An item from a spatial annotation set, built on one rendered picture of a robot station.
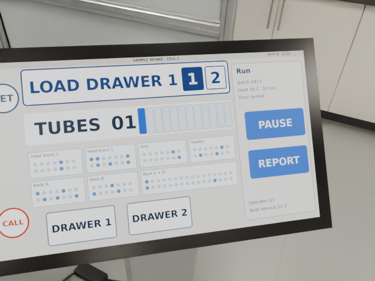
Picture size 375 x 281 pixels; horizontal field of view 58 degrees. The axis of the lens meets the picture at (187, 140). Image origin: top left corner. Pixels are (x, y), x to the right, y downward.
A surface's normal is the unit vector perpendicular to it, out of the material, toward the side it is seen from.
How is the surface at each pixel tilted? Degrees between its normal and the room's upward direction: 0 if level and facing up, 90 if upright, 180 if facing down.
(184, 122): 50
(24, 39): 90
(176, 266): 90
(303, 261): 1
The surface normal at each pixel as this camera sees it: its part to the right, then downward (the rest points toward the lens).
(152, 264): 0.19, 0.61
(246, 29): -0.40, 0.55
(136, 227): 0.18, -0.04
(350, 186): 0.04, -0.79
